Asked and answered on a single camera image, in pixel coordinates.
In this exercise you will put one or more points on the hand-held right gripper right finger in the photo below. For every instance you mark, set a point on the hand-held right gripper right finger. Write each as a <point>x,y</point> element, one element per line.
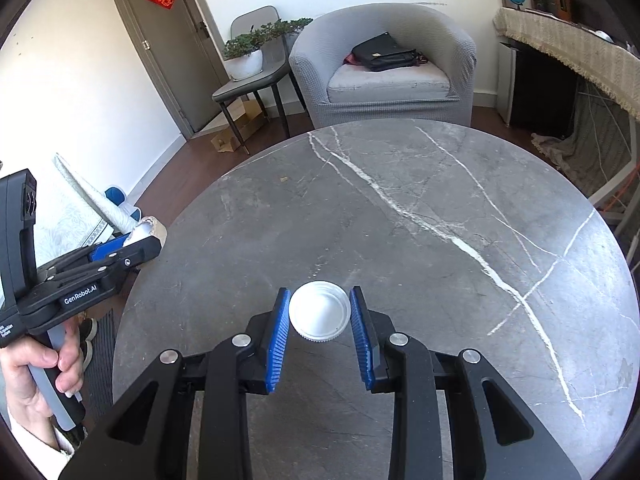
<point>361,340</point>

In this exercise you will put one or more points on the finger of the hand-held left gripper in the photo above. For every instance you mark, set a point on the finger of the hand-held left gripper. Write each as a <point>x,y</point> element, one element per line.
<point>107,250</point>
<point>135,257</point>

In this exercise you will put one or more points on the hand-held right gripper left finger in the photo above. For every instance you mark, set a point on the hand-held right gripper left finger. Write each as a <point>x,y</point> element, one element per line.
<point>277,340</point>

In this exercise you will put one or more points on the cardboard tape core white inside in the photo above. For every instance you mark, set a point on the cardboard tape core white inside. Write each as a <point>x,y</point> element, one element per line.
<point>152,227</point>

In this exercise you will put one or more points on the large white plastic lid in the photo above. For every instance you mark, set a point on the large white plastic lid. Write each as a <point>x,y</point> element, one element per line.
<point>320,312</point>

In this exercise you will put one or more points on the person's left forearm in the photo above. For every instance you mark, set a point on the person's left forearm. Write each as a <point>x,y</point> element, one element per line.
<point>35,440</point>

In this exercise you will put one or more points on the person's left hand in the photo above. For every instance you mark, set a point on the person's left hand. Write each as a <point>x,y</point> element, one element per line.
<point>20,385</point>

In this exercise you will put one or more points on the blue white plastic object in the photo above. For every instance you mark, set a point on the blue white plastic object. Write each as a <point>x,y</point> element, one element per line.
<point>117,199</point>

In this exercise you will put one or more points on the pale patterned tablecloth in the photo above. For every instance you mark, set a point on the pale patterned tablecloth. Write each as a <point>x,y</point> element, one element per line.
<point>85,190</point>

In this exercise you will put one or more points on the black shoe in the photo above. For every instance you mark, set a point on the black shoe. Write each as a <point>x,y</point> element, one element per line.
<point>87,340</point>

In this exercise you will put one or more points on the flat cardboard box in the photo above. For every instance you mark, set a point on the flat cardboard box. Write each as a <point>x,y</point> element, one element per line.
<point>235,132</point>

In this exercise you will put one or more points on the grey door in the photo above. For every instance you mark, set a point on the grey door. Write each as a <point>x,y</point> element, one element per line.
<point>165,60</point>

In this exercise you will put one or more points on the grey dining chair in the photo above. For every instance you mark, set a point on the grey dining chair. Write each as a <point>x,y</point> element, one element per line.
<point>250,87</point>

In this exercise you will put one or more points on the potted green plant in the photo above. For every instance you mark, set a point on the potted green plant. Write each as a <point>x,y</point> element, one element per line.
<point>247,62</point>

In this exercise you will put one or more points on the grey armchair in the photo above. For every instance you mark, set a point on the grey armchair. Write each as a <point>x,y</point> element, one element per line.
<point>390,85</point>

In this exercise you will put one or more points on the grey mesh cloth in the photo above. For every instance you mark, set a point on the grey mesh cloth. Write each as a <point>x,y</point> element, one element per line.
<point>565,150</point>

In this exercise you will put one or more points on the black handbag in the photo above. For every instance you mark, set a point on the black handbag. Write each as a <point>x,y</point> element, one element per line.
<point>382,55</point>

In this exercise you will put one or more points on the black cabinet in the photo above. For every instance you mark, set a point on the black cabinet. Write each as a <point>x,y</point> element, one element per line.
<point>540,90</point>

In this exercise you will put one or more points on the beige lace tablecloth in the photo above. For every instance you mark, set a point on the beige lace tablecloth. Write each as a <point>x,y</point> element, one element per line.
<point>560,45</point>

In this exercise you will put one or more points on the brown wooden box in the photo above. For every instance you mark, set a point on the brown wooden box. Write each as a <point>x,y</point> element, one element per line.
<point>555,2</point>

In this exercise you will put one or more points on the black monitor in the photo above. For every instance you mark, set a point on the black monitor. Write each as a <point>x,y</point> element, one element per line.
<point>600,0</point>

